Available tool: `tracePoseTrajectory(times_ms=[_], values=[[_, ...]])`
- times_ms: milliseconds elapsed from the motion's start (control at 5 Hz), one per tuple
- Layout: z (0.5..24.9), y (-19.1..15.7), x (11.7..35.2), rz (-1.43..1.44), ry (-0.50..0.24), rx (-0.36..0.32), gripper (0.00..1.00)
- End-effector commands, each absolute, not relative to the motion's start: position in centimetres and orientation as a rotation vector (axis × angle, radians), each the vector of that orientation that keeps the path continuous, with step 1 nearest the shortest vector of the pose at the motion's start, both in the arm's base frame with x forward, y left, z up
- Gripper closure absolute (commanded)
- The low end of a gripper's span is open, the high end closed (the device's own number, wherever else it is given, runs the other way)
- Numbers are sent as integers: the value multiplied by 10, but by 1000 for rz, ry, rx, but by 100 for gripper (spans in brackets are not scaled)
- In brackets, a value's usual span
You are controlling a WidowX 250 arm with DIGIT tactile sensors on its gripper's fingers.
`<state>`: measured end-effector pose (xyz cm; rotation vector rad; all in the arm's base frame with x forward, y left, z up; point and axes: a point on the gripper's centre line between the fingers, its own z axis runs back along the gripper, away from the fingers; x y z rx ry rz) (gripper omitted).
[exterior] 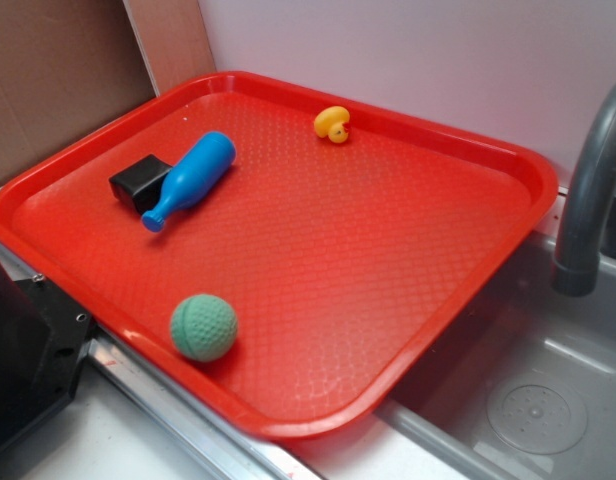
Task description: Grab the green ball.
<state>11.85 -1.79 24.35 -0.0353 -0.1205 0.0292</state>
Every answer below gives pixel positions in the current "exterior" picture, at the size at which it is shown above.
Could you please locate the red plastic tray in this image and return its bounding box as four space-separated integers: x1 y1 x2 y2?
0 72 558 440

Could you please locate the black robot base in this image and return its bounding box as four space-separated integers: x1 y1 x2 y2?
0 262 94 454

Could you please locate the brown cardboard panel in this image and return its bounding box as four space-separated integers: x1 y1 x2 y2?
0 1 154 186

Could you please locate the light wooden board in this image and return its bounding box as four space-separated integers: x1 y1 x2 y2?
123 0 216 95

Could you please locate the green dimpled ball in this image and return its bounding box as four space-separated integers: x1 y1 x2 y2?
170 294 238 363

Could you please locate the yellow rubber duck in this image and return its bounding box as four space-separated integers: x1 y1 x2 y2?
313 106 351 144

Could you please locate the grey toy sink basin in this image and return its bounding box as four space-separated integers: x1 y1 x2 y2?
292 234 616 479

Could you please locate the blue plastic toy bottle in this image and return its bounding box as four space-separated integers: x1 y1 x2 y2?
141 131 236 232

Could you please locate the grey toy faucet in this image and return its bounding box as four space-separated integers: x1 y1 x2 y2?
551 84 616 297

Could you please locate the black rectangular block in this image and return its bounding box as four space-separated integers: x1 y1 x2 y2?
109 154 172 215

